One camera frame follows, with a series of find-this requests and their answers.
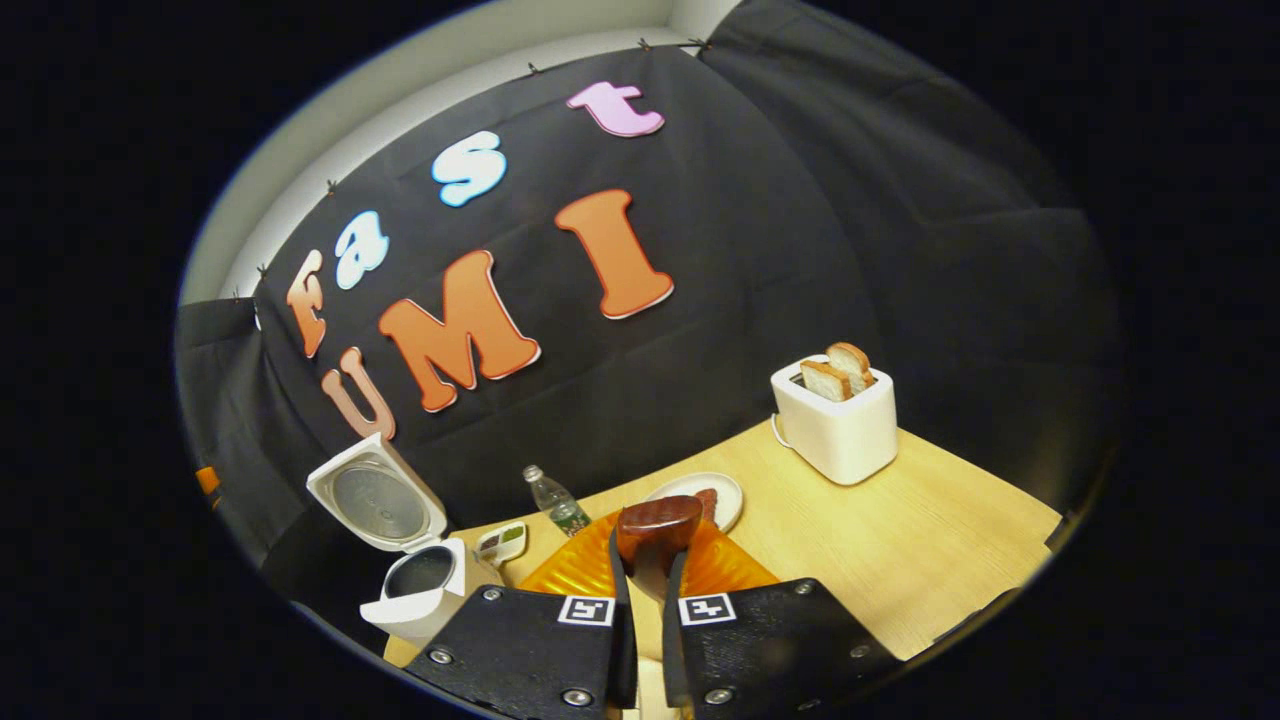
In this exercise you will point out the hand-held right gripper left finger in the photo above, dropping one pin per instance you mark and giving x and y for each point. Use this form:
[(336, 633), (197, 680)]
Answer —
[(520, 650)]

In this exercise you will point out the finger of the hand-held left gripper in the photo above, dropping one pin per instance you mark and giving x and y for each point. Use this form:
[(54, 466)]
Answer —
[(208, 485)]

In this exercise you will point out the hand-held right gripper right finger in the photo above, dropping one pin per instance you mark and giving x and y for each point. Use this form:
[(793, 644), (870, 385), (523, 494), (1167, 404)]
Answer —
[(770, 650)]

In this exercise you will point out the brown wooden spoon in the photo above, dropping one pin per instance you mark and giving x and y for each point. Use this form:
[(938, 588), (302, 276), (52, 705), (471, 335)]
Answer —
[(655, 530)]

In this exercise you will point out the white rice cooker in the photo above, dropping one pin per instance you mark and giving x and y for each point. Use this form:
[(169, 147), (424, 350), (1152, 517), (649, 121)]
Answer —
[(385, 505)]

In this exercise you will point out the white divided bean dish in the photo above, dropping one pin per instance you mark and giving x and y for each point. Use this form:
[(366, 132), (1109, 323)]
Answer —
[(503, 542)]

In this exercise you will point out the clear plastic water bottle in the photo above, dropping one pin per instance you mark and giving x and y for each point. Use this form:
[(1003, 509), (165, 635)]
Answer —
[(560, 505)]

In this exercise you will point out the brown meat piece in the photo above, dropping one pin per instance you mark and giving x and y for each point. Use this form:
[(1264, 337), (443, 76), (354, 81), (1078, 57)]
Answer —
[(707, 503)]

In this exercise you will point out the white oval plate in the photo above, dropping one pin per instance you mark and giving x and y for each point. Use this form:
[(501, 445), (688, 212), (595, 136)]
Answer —
[(728, 495)]

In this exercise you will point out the white toaster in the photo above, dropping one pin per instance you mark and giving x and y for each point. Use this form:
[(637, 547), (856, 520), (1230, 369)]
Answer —
[(840, 440)]

